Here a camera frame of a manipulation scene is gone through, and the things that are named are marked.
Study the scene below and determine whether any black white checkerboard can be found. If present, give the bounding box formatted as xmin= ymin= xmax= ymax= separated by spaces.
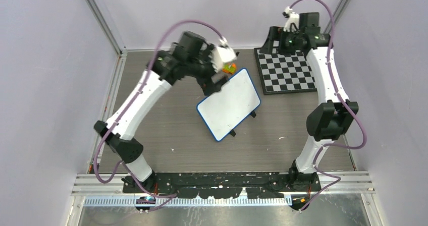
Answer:
xmin=253 ymin=48 xmax=316 ymax=95

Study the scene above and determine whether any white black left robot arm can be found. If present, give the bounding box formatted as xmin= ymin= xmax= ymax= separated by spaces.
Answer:
xmin=94 ymin=31 xmax=237 ymax=193

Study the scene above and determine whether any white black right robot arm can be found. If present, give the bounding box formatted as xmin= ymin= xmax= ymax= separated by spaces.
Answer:
xmin=259 ymin=8 xmax=359 ymax=191

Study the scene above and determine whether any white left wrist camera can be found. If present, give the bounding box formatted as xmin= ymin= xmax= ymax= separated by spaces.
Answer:
xmin=211 ymin=46 xmax=237 ymax=73

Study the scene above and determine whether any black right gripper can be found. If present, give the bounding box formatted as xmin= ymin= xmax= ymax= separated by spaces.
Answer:
xmin=260 ymin=26 xmax=303 ymax=55

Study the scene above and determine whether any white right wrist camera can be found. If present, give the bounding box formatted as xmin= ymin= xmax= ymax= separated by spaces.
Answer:
xmin=282 ymin=7 xmax=299 ymax=32

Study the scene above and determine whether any orange green toy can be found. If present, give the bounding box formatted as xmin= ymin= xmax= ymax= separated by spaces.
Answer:
xmin=222 ymin=63 xmax=237 ymax=75

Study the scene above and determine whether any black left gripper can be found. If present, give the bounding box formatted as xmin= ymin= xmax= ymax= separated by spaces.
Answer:
xmin=186 ymin=44 xmax=229 ymax=95

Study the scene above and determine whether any perforated metal strip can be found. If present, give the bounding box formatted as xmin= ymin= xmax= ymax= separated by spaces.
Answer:
xmin=83 ymin=195 xmax=292 ymax=207

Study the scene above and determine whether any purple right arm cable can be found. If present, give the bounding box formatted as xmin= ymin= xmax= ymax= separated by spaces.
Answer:
xmin=289 ymin=0 xmax=368 ymax=212

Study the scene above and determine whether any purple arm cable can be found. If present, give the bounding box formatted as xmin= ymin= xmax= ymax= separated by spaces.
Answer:
xmin=289 ymin=0 xmax=368 ymax=212
xmin=93 ymin=20 xmax=228 ymax=213

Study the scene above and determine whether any blue framed whiteboard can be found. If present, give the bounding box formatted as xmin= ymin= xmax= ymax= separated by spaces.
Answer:
xmin=196 ymin=68 xmax=261 ymax=142

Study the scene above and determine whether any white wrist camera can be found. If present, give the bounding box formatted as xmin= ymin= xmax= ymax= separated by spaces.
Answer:
xmin=282 ymin=7 xmax=299 ymax=32
xmin=211 ymin=46 xmax=237 ymax=73

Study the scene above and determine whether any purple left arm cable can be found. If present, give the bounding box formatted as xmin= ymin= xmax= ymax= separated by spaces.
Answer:
xmin=93 ymin=20 xmax=228 ymax=213

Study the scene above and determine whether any aluminium frame rail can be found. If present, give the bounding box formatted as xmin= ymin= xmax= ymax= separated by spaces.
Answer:
xmin=71 ymin=172 xmax=376 ymax=197

